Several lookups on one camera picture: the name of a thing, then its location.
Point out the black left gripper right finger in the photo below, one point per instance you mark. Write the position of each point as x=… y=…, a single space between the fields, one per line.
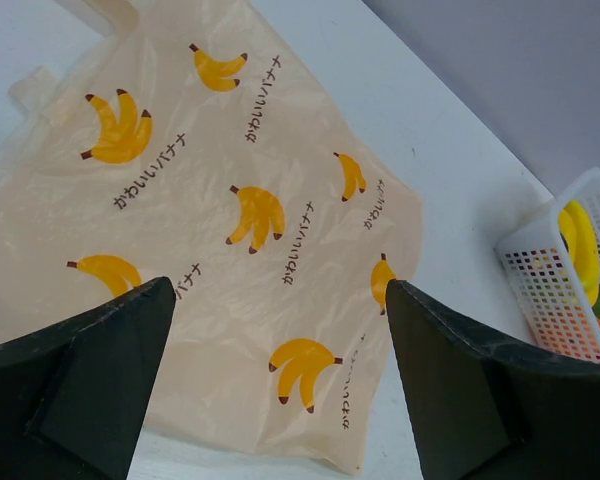
x=485 y=405

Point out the banana print plastic bag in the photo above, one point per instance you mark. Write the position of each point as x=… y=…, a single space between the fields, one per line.
x=195 y=145

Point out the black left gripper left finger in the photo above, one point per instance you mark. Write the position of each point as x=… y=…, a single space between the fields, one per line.
x=73 y=395

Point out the yellow banana bunch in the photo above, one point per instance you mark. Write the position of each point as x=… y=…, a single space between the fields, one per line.
x=579 y=237

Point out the white plastic basket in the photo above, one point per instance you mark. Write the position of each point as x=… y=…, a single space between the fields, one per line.
x=544 y=279

